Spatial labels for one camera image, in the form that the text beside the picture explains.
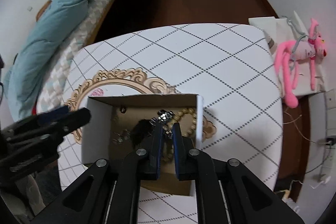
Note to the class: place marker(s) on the white cardboard box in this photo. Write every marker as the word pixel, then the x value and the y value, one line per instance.
pixel 89 129

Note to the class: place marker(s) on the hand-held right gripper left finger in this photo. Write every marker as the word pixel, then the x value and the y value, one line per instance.
pixel 157 150

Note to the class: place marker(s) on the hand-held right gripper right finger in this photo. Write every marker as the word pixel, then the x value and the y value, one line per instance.
pixel 176 150

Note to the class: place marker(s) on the red blanket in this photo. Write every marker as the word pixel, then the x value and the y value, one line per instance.
pixel 34 109

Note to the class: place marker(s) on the black charger plug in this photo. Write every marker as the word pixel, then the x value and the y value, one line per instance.
pixel 330 140

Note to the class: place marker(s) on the pink plush toy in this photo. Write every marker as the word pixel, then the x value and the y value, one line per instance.
pixel 283 56

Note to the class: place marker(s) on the light blue duvet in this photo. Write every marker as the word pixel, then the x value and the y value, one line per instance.
pixel 52 29

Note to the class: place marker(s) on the white paper bag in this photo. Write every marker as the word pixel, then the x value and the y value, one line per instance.
pixel 262 24

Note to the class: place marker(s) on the brown headboard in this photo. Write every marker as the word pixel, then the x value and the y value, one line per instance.
pixel 42 10

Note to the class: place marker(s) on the white diamond-pattern tablecloth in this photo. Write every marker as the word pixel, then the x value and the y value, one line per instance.
pixel 210 69

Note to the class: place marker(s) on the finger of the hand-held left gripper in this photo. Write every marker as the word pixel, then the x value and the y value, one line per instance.
pixel 76 119
pixel 52 115

